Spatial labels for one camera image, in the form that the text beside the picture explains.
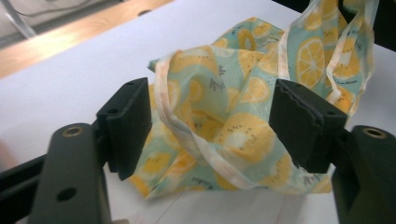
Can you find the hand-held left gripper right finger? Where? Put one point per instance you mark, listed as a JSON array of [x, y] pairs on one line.
[[305, 130]]

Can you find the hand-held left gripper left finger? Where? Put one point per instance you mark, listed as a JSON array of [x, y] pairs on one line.
[[129, 130]]

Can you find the fruit print cloth bag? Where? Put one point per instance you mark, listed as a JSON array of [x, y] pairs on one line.
[[218, 102]]

